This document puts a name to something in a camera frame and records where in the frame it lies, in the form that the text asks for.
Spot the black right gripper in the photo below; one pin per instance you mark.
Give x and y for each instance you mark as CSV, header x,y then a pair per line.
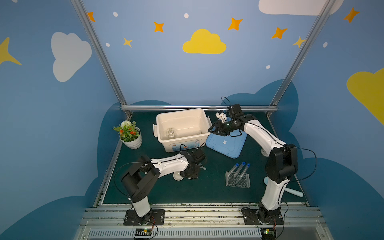
x,y
220,129

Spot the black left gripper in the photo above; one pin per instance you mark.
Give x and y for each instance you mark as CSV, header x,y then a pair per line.
x,y
194,169

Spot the test tube blue cap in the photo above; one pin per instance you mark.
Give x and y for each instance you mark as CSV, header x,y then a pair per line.
x,y
239,169
232,172
245,170

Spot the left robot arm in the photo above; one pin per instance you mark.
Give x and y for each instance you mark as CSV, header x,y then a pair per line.
x,y
142,175

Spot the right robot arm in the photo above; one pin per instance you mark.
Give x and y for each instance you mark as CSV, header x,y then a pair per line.
x,y
282,161

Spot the white mortar bowl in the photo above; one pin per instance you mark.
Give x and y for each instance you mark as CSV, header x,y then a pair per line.
x,y
177,176

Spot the light blue plastic lid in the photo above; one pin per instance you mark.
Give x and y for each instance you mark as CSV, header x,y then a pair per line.
x,y
230,146

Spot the white plastic storage bin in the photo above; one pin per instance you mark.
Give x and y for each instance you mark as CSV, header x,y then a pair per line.
x,y
190,126

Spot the clear acrylic test tube rack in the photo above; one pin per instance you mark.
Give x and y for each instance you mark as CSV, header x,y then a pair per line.
x,y
237,181

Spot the potted plant white pot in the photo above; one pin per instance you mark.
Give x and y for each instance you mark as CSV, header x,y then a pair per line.
x,y
129,134

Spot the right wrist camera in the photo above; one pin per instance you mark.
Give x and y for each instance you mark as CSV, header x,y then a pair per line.
x,y
221,115

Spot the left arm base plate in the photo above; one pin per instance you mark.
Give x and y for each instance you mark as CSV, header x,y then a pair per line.
x,y
153,217

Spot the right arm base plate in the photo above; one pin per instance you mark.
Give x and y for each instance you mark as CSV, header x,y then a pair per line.
x,y
262,216

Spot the aluminium frame rail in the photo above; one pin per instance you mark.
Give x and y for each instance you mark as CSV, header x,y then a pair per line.
x,y
159,108

